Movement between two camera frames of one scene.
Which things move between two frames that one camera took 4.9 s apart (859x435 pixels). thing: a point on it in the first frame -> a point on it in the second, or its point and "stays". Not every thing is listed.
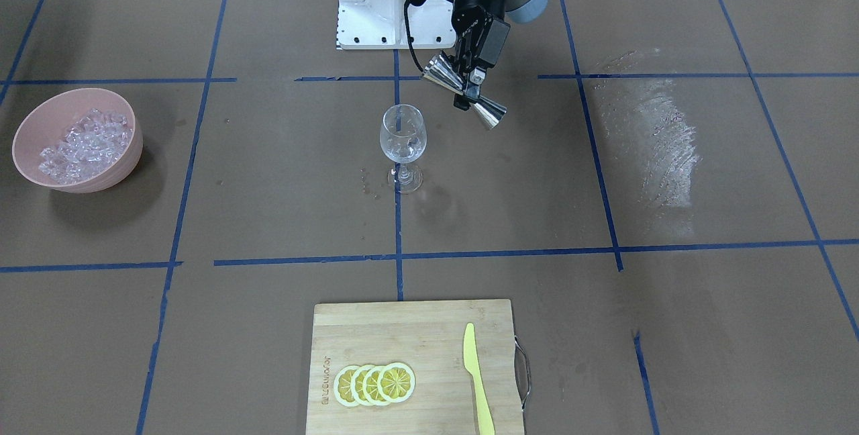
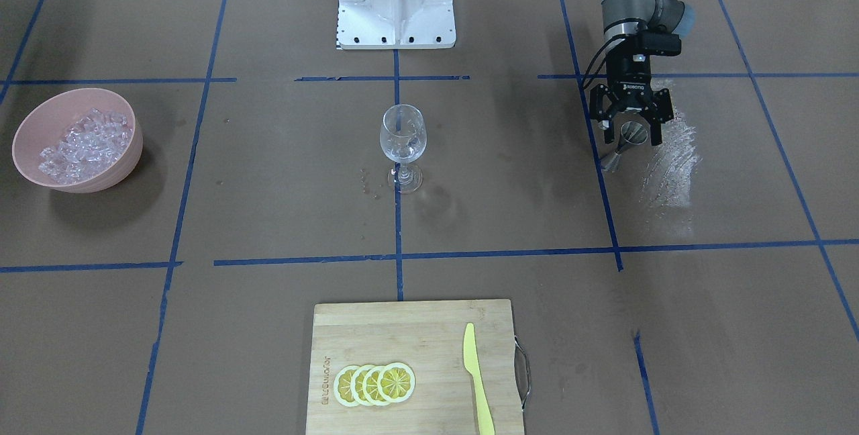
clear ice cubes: [93, 142] stays
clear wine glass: [403, 134] stays
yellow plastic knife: [485, 421] stays
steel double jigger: [440, 70] -> [632, 132]
